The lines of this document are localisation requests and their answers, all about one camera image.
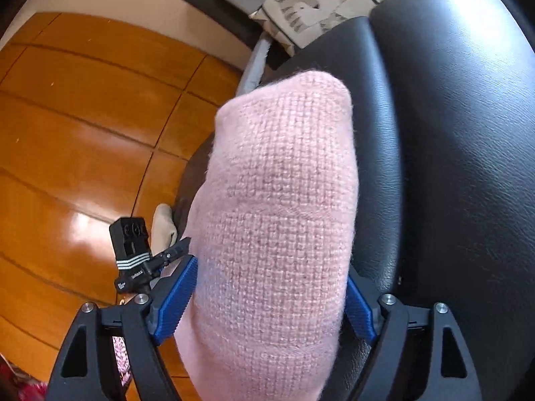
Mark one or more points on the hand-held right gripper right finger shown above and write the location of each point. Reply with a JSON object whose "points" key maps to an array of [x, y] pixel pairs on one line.
{"points": [[359, 305]]}

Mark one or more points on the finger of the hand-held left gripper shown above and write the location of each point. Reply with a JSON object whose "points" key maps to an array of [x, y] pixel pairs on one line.
{"points": [[175, 250]]}

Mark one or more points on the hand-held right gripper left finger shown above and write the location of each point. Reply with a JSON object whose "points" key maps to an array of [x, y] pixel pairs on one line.
{"points": [[175, 300]]}

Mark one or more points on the pink knit sweater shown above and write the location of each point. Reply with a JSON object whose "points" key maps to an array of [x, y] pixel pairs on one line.
{"points": [[271, 217]]}

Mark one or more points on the beige cloth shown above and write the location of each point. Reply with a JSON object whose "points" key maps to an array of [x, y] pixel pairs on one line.
{"points": [[163, 225]]}

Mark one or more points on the person's red clothing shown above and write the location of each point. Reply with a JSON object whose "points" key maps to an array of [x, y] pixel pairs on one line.
{"points": [[21, 388]]}

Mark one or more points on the black leather bench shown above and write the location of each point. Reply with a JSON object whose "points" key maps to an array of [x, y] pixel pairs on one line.
{"points": [[439, 133]]}

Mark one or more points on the tiger print cushion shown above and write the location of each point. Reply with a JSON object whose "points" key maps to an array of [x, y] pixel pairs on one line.
{"points": [[309, 4]]}

